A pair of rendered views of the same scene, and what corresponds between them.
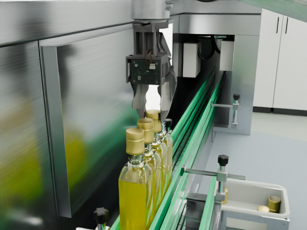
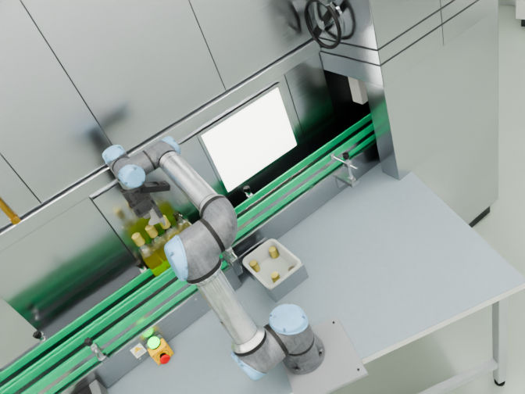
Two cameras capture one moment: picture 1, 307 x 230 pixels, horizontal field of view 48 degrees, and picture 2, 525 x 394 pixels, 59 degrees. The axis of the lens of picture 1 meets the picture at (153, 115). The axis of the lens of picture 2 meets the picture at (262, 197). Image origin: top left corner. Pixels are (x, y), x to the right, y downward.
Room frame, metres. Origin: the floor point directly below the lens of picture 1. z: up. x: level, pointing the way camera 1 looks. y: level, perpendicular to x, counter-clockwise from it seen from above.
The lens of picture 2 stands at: (0.18, -1.41, 2.18)
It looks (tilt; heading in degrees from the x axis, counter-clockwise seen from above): 37 degrees down; 54
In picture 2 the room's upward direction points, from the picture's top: 23 degrees counter-clockwise
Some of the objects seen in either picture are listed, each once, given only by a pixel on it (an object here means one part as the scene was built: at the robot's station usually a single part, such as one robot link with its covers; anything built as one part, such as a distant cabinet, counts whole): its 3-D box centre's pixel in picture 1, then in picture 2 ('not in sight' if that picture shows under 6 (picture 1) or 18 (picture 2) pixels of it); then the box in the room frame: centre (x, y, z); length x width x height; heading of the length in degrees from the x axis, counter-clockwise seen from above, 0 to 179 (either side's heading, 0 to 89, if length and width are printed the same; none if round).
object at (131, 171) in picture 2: not in sight; (133, 170); (0.68, -0.10, 1.45); 0.11 x 0.11 x 0.08; 75
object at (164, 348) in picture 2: not in sight; (159, 349); (0.38, -0.10, 0.79); 0.07 x 0.07 x 0.07; 74
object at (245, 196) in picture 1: (247, 206); (273, 268); (0.90, -0.28, 0.80); 0.22 x 0.17 x 0.09; 74
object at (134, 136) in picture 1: (135, 140); (138, 239); (0.60, 0.03, 1.14); 0.04 x 0.04 x 0.04
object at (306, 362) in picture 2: not in sight; (300, 345); (0.66, -0.60, 0.82); 0.15 x 0.15 x 0.10
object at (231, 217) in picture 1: (237, 208); (270, 266); (0.91, -0.26, 0.79); 0.27 x 0.17 x 0.08; 74
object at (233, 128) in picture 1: (229, 118); (346, 172); (1.43, -0.33, 0.90); 0.17 x 0.05 x 0.23; 74
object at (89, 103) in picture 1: (135, 84); (207, 168); (1.02, 0.05, 1.15); 0.90 x 0.03 x 0.34; 164
